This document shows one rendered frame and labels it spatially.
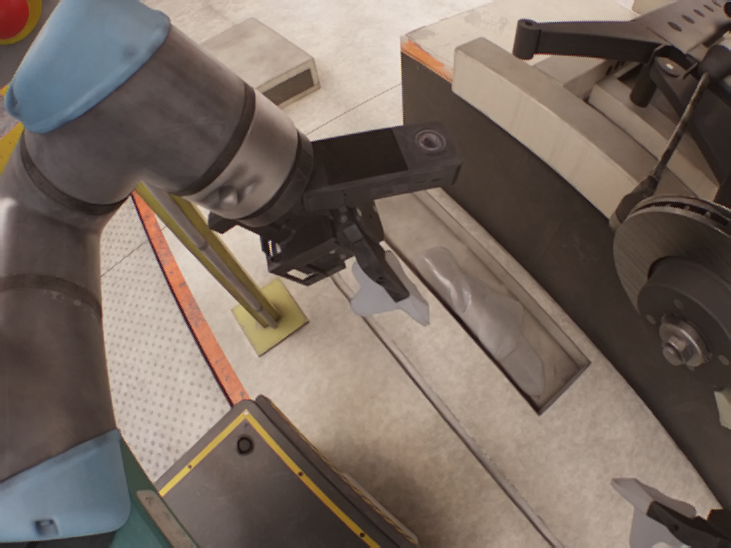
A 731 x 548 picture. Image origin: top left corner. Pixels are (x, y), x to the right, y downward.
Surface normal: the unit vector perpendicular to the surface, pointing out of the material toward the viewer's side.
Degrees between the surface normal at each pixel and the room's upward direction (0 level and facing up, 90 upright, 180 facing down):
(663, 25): 0
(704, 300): 24
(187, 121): 78
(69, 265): 73
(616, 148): 0
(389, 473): 0
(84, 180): 86
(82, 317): 83
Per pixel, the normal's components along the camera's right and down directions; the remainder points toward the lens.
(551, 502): -0.09, -0.43
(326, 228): -0.47, -0.24
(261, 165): 0.75, 0.40
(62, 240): 0.80, -0.51
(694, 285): -0.58, -0.65
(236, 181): 0.24, 0.89
